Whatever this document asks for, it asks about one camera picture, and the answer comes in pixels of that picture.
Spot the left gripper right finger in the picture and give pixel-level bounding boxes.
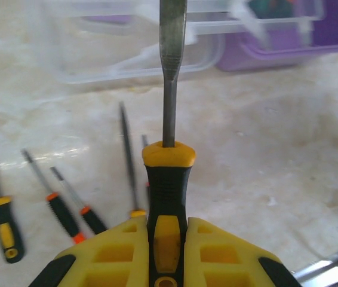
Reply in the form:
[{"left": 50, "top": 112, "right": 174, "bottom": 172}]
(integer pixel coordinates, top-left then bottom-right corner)
[{"left": 183, "top": 216, "right": 303, "bottom": 287}]

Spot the orange black precision screwdriver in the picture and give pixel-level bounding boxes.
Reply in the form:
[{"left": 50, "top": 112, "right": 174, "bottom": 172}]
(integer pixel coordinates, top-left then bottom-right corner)
[
  {"left": 21, "top": 148, "right": 87, "bottom": 245},
  {"left": 50, "top": 166, "right": 109, "bottom": 236}
]

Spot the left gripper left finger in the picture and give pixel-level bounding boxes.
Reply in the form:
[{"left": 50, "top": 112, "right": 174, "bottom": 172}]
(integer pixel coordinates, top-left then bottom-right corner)
[{"left": 28, "top": 215, "right": 151, "bottom": 287}]

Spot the clear plastic inner tray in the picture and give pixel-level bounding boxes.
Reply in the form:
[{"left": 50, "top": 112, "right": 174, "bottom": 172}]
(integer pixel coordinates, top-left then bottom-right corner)
[{"left": 186, "top": 0, "right": 327, "bottom": 51}]

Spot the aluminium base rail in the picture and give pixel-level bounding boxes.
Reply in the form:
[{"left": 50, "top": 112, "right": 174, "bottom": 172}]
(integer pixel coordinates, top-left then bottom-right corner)
[{"left": 293, "top": 243, "right": 338, "bottom": 287}]

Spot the purple plastic tool box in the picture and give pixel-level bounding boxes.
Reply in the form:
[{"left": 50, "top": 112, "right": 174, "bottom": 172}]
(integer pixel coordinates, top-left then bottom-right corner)
[{"left": 215, "top": 0, "right": 338, "bottom": 72}]

